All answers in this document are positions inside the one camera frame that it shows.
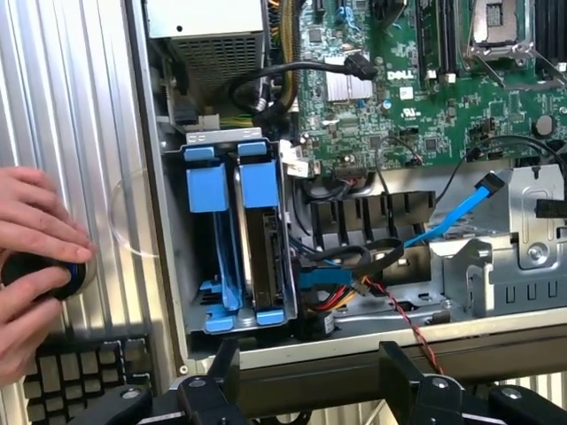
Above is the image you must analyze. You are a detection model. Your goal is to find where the empty blue disk carrier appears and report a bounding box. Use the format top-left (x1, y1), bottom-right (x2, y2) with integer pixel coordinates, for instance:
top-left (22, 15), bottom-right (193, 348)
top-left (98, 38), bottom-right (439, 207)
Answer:
top-left (182, 145), bottom-right (245, 333)

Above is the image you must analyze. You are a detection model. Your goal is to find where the grey power supply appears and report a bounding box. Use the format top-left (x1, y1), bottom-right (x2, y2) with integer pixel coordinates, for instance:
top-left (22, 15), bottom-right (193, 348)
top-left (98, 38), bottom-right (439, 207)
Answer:
top-left (145, 0), bottom-right (268, 112)

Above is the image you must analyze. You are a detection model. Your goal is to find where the flat light blue SATA wire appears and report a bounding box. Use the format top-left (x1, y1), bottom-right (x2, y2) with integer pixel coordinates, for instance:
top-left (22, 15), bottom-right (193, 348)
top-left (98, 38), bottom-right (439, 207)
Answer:
top-left (405, 172), bottom-right (509, 249)

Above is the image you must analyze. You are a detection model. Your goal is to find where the red black twisted wire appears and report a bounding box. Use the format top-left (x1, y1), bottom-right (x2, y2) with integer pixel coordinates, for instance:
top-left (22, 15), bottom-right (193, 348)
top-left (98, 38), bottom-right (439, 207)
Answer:
top-left (367, 278), bottom-right (447, 377)

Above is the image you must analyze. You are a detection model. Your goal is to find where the silver chipset heatsink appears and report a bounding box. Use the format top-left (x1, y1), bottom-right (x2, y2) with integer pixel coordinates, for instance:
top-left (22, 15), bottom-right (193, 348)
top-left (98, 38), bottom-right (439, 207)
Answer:
top-left (324, 55), bottom-right (376, 106)

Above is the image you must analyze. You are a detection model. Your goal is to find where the round coin battery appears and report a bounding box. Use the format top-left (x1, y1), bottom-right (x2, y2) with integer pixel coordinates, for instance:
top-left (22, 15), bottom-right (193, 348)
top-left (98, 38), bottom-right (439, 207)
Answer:
top-left (531, 115), bottom-right (555, 138)

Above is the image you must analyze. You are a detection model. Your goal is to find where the black RAM slot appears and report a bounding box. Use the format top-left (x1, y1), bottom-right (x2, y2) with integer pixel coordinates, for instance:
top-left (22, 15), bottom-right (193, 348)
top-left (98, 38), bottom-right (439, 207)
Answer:
top-left (548, 0), bottom-right (567, 74)
top-left (533, 0), bottom-right (555, 67)

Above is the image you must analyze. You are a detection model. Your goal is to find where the braided power cable bundle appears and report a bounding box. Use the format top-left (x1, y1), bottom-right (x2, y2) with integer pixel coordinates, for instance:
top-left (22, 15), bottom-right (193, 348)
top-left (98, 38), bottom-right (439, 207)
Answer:
top-left (264, 0), bottom-right (303, 114)

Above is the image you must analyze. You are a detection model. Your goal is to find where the green Dell motherboard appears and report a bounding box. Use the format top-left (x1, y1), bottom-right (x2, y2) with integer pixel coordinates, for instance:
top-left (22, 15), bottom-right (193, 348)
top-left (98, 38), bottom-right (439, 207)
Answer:
top-left (295, 0), bottom-right (567, 183)

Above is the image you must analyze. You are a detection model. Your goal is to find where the metal locking lever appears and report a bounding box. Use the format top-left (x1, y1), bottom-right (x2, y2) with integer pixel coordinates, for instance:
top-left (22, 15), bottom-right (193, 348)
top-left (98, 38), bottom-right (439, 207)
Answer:
top-left (476, 50), bottom-right (509, 89)

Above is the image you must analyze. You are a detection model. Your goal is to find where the grey metal disk bay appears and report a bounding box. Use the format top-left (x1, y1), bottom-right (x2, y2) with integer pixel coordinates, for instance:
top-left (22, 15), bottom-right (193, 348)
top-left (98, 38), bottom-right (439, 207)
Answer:
top-left (161, 127), bottom-right (300, 336)

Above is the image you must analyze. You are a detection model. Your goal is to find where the installed green RAM stick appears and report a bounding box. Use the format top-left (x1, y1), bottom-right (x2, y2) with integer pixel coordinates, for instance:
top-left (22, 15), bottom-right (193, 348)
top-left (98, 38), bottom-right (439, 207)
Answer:
top-left (416, 0), bottom-right (444, 85)

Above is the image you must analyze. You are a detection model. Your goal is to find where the black SATA wire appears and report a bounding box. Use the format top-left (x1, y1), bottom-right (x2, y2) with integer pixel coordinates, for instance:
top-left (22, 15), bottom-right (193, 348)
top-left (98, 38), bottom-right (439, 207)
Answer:
top-left (227, 51), bottom-right (378, 117)

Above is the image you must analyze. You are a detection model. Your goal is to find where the black control knob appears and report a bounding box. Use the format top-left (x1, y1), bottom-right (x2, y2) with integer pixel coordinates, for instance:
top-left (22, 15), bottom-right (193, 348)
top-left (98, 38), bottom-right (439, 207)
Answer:
top-left (0, 252), bottom-right (97, 305)

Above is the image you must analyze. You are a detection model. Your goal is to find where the open PC case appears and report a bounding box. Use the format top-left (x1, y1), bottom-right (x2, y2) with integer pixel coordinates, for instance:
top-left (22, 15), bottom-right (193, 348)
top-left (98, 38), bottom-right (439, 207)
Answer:
top-left (123, 0), bottom-right (567, 420)

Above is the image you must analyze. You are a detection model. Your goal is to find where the CPU socket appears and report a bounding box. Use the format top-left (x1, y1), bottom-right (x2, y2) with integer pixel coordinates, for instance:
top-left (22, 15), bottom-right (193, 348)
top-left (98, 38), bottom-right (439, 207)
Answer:
top-left (469, 0), bottom-right (537, 58)

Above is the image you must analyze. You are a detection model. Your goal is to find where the silver metal drive cage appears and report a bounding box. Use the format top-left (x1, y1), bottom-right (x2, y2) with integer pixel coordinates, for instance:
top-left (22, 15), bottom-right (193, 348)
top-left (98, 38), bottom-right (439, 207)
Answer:
top-left (431, 163), bottom-right (567, 318)

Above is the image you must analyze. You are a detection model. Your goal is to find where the curved black wire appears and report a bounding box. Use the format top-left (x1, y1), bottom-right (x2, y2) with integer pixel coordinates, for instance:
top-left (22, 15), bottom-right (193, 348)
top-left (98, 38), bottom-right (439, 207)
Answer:
top-left (436, 148), bottom-right (479, 205)

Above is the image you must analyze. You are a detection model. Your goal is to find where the person's bare hand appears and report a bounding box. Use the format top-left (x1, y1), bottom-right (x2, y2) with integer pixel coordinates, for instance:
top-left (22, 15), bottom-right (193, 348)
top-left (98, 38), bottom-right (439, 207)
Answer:
top-left (0, 166), bottom-right (97, 386)

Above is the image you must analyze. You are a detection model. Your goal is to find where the black keyboard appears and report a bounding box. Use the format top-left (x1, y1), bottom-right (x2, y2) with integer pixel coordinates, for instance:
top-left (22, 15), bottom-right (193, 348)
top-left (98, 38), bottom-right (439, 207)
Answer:
top-left (21, 334), bottom-right (154, 425)

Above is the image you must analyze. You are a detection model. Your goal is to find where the black fan shroud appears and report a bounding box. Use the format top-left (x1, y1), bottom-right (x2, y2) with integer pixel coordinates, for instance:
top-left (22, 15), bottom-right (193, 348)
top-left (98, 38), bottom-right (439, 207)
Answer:
top-left (308, 189), bottom-right (438, 284)

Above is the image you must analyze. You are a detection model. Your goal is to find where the black wire with connector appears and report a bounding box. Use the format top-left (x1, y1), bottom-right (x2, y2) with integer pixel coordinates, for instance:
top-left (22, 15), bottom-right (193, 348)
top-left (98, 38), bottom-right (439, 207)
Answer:
top-left (464, 135), bottom-right (567, 160)

